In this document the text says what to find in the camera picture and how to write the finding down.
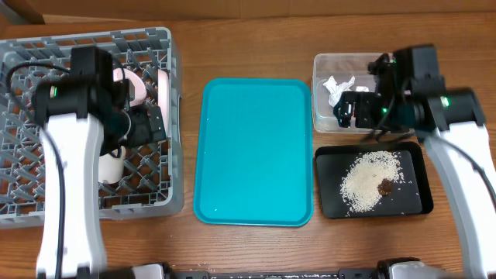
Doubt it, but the small pink bowl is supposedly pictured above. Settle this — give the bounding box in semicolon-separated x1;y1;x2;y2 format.
113;68;147;107

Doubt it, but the large white round plate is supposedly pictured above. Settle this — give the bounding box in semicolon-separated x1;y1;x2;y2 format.
157;69;170;136

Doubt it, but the white paper cup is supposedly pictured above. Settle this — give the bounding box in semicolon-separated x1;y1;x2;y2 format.
98;146;126;184

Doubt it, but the brown food scrap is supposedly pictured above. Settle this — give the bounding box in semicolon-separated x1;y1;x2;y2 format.
377;179;394;196

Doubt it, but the pile of white rice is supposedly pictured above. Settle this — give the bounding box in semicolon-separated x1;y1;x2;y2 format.
339;151;405;213

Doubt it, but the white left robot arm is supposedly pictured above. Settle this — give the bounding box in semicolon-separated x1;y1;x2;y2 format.
32;72;171;278

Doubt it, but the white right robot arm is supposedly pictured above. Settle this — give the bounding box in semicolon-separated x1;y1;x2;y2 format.
333;87;495;278

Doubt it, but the clear plastic waste bin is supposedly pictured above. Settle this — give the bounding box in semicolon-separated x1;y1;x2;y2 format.
312;53;382;134

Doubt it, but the crumpled white tissue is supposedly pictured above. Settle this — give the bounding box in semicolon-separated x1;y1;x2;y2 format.
316;76;370;107

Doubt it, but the grey plastic dish rack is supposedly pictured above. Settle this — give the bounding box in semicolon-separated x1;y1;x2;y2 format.
1;27;184;229

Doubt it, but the black plastic tray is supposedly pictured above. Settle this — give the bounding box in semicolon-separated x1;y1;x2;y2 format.
315;142;433;219

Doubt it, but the teal plastic serving tray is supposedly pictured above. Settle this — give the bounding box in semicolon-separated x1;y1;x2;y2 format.
193;77;314;227

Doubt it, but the black rail at table edge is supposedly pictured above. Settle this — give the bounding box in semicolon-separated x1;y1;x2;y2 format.
100;257;466;279

